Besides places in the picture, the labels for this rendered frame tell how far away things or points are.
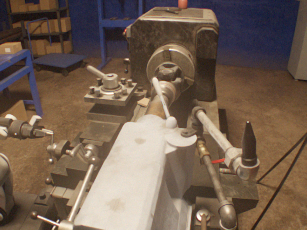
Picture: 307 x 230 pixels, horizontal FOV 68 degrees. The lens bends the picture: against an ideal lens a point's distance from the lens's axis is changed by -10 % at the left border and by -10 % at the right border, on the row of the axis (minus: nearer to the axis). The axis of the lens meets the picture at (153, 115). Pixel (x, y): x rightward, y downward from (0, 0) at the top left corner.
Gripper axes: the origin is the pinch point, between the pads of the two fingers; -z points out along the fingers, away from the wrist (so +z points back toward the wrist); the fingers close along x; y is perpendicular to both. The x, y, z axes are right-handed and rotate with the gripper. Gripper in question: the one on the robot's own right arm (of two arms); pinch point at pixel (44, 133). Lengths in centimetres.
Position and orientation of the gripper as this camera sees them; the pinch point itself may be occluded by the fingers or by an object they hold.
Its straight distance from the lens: 121.5
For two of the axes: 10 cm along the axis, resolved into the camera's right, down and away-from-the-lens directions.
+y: -0.9, 10.0, 0.1
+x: 1.5, 0.1, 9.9
